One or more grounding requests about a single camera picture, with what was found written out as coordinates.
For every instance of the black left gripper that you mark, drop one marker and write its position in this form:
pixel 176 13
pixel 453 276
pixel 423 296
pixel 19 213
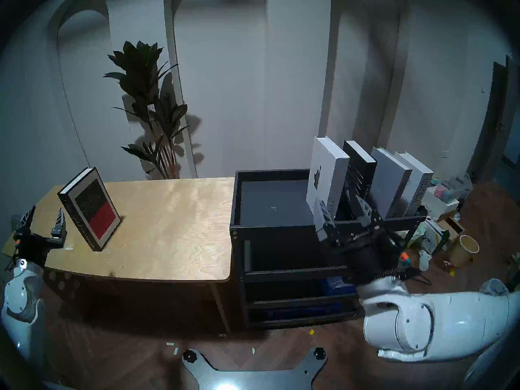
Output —
pixel 34 245

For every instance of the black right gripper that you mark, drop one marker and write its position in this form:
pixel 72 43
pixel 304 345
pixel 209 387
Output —
pixel 365 251

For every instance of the black Fashion book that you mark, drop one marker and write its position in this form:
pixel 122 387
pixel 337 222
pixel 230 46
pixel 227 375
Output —
pixel 359 170

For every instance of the grey Statue of Liberty book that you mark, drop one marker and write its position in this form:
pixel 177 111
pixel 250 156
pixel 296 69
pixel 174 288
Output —
pixel 325 170

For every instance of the black Crime and Punishment book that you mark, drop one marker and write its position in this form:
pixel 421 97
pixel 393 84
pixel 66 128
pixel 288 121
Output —
pixel 95 210

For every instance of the grey Discontent book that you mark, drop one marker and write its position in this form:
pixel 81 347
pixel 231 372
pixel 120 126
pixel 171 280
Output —
pixel 388 178

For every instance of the white Design Hotels Yearbook book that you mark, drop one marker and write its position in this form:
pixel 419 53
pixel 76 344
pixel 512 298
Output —
pixel 420 182

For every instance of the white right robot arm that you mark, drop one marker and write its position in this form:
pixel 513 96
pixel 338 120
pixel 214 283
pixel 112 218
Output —
pixel 438 320

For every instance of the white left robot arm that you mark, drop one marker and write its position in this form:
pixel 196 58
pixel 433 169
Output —
pixel 20 300

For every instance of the black three-tier shelf cart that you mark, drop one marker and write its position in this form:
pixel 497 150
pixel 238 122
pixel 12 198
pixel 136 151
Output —
pixel 268 202

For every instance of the light green plastic bag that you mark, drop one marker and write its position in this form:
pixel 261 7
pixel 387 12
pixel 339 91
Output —
pixel 418 235

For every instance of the green and white carton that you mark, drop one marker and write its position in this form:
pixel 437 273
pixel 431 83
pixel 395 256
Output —
pixel 434 237

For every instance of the white spray bottle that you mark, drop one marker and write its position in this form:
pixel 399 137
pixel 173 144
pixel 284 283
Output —
pixel 424 262

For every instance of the brown cardboard box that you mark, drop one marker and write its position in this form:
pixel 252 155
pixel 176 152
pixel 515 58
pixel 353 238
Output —
pixel 455 227

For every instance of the clear plastic storage container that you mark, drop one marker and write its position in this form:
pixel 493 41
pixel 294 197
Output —
pixel 453 188

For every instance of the small red yellow item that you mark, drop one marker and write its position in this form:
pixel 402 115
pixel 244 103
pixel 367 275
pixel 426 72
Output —
pixel 449 267

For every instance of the beige round bucket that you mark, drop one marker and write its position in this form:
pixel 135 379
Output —
pixel 463 253

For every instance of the light wooden table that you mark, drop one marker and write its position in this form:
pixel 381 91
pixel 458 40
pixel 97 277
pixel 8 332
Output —
pixel 170 230

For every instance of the black base knob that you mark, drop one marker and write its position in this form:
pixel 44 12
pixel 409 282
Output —
pixel 320 353
pixel 189 356

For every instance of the white bin with bag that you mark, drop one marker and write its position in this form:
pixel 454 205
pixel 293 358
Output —
pixel 493 285

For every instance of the dark grey door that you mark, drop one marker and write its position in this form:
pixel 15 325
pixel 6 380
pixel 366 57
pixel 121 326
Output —
pixel 497 121

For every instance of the tall dark green plant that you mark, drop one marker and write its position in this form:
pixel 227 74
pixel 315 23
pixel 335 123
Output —
pixel 138 68

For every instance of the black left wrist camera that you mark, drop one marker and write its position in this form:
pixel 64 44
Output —
pixel 17 241

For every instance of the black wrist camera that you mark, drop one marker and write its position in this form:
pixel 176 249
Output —
pixel 17 241
pixel 400 255

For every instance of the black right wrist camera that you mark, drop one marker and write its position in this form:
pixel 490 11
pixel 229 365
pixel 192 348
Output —
pixel 400 255

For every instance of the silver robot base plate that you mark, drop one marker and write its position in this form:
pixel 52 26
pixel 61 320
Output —
pixel 252 379

